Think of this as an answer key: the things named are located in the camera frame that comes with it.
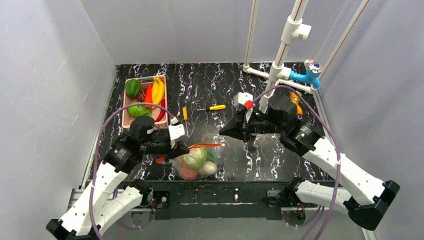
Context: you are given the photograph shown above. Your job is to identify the orange handle screwdriver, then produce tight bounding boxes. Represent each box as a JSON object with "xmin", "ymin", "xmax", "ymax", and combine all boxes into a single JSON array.
[{"xmin": 182, "ymin": 106, "xmax": 189, "ymax": 135}]

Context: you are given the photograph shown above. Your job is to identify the white radish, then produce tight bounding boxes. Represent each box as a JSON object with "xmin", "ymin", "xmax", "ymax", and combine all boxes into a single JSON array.
[{"xmin": 198, "ymin": 161, "xmax": 218, "ymax": 176}]

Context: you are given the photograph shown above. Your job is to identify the green leafy vegetable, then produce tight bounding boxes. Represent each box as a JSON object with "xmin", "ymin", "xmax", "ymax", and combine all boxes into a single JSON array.
[{"xmin": 127, "ymin": 105, "xmax": 152, "ymax": 118}]

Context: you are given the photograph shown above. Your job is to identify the green cucumber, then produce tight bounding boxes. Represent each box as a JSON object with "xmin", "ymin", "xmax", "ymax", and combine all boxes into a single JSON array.
[{"xmin": 206, "ymin": 151, "xmax": 218, "ymax": 165}]

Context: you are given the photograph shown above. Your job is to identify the white pvc pipe frame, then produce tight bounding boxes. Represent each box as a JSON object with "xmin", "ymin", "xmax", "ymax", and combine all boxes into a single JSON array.
[{"xmin": 242, "ymin": 0, "xmax": 370, "ymax": 94}]

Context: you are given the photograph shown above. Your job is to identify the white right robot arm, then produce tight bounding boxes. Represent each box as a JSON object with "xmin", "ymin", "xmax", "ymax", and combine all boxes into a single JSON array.
[{"xmin": 219, "ymin": 92, "xmax": 400, "ymax": 231}]

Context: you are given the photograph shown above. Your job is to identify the yellow handle screwdriver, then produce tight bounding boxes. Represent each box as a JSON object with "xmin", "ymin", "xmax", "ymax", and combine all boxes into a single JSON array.
[{"xmin": 197, "ymin": 104, "xmax": 226, "ymax": 112}]

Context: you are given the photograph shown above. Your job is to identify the pink peach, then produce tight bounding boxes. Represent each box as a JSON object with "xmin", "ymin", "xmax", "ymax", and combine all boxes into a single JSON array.
[{"xmin": 179, "ymin": 166, "xmax": 198, "ymax": 181}]

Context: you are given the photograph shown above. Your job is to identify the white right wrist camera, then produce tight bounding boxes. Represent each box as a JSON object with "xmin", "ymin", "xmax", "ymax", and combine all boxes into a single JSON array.
[{"xmin": 233, "ymin": 92, "xmax": 255, "ymax": 123}]

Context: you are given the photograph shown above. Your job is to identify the pink plastic basket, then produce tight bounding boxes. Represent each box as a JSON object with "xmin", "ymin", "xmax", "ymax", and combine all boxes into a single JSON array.
[{"xmin": 120, "ymin": 75, "xmax": 169, "ymax": 130}]

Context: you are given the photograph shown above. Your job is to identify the orange carrot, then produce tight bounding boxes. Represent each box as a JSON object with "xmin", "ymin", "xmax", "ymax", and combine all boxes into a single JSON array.
[{"xmin": 143, "ymin": 84, "xmax": 153, "ymax": 104}]

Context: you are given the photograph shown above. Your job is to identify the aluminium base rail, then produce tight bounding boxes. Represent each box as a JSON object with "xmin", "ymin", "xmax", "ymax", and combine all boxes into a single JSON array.
[{"xmin": 64, "ymin": 187, "xmax": 377, "ymax": 240}]

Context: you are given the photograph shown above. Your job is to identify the green cabbage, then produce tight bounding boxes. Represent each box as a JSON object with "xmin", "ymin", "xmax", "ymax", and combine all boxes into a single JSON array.
[{"xmin": 182, "ymin": 147, "xmax": 207, "ymax": 170}]

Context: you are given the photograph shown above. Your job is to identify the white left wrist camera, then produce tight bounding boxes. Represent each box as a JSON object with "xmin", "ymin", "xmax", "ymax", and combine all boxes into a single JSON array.
[{"xmin": 168, "ymin": 116, "xmax": 186, "ymax": 148}]

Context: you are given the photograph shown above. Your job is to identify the orange plastic faucet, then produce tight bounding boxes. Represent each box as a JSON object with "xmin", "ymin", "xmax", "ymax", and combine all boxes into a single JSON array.
[{"xmin": 289, "ymin": 91, "xmax": 304, "ymax": 117}]

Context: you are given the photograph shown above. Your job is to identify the clear zip top bag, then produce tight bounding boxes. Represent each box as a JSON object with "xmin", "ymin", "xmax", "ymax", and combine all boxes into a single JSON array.
[{"xmin": 155, "ymin": 143, "xmax": 229, "ymax": 181}]

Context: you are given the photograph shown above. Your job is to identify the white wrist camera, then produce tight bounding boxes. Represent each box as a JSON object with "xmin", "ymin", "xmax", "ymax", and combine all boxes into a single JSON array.
[
  {"xmin": 168, "ymin": 116, "xmax": 186, "ymax": 148},
  {"xmin": 233, "ymin": 92, "xmax": 255, "ymax": 123}
]

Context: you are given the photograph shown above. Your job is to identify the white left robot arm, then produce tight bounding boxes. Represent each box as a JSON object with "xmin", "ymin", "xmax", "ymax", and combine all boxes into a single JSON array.
[{"xmin": 46, "ymin": 115, "xmax": 189, "ymax": 240}]

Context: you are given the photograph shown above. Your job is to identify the green bell pepper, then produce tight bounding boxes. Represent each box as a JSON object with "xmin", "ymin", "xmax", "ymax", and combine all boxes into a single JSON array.
[{"xmin": 125, "ymin": 79, "xmax": 142, "ymax": 98}]

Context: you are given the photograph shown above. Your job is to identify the red chili pepper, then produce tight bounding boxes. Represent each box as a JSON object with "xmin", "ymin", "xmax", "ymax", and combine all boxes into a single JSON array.
[{"xmin": 155, "ymin": 98, "xmax": 166, "ymax": 123}]

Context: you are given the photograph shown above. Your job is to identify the blue plastic faucet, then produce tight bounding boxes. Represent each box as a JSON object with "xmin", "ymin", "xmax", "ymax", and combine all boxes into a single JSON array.
[{"xmin": 289, "ymin": 63, "xmax": 323, "ymax": 90}]

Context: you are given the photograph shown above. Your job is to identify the dark red grapes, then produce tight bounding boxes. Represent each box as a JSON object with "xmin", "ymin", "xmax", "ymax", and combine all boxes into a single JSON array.
[{"xmin": 134, "ymin": 88, "xmax": 145, "ymax": 102}]

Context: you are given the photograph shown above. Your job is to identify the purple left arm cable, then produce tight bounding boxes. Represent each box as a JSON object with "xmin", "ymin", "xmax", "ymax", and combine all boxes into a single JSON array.
[{"xmin": 88, "ymin": 102, "xmax": 176, "ymax": 240}]

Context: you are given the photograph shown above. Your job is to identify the yellow banana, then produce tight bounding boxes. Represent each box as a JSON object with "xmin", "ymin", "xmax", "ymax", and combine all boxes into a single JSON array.
[{"xmin": 152, "ymin": 77, "xmax": 165, "ymax": 105}]

